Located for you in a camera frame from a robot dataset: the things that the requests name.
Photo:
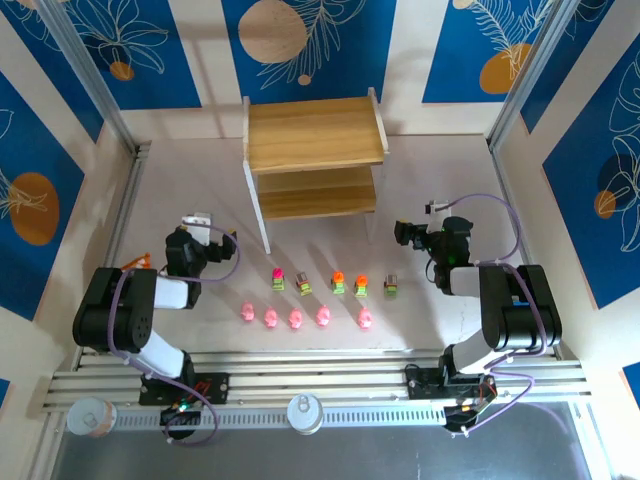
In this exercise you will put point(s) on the magenta-topped green block toy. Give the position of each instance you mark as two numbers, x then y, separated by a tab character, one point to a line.
278	279

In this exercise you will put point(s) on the pink plastic pig toy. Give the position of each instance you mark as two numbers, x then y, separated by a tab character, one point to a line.
365	319
247	311
270	316
295	318
323	315

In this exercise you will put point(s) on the orange-topped green block toy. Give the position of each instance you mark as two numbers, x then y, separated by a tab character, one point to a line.
361	285
338	282

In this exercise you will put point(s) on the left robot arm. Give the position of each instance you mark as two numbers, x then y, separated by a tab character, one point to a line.
115	310

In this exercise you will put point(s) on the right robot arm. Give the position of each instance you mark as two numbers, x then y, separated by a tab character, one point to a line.
525	310

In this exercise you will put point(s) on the wooden two-tier shelf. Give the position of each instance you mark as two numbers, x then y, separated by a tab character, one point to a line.
315	135

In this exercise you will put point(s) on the orange snack bag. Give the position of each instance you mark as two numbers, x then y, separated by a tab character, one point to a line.
135	262

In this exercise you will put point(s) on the silver tin can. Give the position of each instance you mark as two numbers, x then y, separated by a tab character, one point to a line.
305	414

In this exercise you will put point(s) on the tin can with pink label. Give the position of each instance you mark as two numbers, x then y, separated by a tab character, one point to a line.
91	417

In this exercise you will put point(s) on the grey metal plate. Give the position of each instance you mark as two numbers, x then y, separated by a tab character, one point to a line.
350	455

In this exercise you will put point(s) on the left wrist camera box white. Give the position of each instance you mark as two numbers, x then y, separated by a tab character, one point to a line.
197	225

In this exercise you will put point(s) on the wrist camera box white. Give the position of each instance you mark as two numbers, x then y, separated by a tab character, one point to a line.
197	225
436	207

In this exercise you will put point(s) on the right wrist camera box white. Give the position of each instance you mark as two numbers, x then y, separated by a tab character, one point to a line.
436	207

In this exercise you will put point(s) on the aluminium side rail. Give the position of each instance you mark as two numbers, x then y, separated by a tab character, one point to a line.
132	190
505	190

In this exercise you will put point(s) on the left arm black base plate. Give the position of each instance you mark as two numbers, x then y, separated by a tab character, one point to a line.
220	387

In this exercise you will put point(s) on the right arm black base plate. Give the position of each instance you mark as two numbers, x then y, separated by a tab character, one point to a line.
422	382

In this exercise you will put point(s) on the aluminium rail frame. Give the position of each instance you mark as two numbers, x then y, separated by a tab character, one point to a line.
320	375

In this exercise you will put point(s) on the aluminium corner post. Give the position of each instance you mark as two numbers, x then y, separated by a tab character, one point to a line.
85	65
530	65

